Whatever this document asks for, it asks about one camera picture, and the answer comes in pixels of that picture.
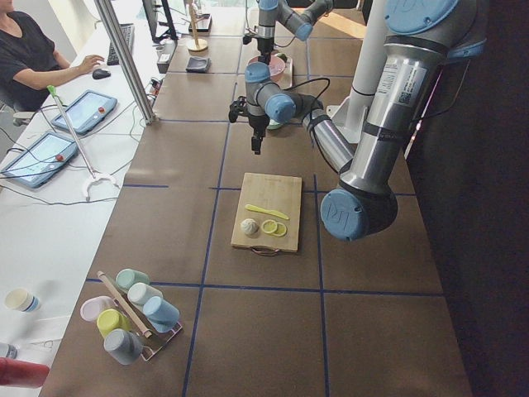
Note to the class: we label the white cup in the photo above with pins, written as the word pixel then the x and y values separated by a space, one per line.
pixel 140 293

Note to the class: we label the white reacher grabber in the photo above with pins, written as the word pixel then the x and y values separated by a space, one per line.
pixel 95 176

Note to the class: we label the yellow cup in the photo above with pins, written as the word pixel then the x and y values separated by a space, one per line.
pixel 112 319

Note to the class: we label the cup rack with handle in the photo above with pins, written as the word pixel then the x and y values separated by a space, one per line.
pixel 153 341

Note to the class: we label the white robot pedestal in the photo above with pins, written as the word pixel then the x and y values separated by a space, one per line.
pixel 350 115

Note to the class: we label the far teach pendant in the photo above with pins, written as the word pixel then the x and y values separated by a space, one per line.
pixel 88 110

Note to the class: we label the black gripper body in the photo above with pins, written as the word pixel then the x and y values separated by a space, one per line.
pixel 264 44
pixel 257 123

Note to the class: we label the red bottle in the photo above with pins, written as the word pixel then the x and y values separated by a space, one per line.
pixel 24 374

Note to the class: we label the mint green bowl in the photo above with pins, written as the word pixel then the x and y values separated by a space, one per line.
pixel 273 125

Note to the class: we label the black computer mouse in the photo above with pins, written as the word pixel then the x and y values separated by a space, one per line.
pixel 98 74

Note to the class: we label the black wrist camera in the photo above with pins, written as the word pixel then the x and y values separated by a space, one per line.
pixel 238 108

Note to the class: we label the mint cup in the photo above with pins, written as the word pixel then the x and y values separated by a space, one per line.
pixel 126 278

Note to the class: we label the paper cup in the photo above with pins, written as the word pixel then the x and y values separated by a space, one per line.
pixel 21 300

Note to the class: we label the pink cup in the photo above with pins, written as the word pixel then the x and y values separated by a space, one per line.
pixel 91 308

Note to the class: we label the teach pendant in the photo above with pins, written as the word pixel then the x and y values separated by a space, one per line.
pixel 41 161
pixel 88 110

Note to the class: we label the near teach pendant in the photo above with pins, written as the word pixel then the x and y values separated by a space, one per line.
pixel 41 161

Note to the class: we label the grey cup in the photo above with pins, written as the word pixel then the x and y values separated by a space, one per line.
pixel 124 346

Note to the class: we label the folded grey cloth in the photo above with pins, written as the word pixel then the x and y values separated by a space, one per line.
pixel 199 65

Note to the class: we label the blue cup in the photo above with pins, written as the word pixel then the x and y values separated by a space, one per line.
pixel 161 314

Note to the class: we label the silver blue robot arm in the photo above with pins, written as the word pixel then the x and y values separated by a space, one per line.
pixel 300 25
pixel 405 44

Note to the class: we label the lemon slice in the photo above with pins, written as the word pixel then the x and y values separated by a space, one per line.
pixel 269 226
pixel 280 230

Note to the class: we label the aluminium frame post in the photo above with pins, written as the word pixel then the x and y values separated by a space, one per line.
pixel 112 26

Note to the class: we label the bamboo cutting board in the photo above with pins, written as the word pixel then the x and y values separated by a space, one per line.
pixel 277 192

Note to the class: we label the pink bowl of ice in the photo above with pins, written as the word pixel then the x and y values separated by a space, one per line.
pixel 277 68

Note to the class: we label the wooden mug tree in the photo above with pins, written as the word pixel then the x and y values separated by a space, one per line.
pixel 196 44

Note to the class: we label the yellow plastic knife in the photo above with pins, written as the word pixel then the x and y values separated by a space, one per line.
pixel 257 209

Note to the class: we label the seated person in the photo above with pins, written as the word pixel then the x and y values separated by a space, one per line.
pixel 30 62

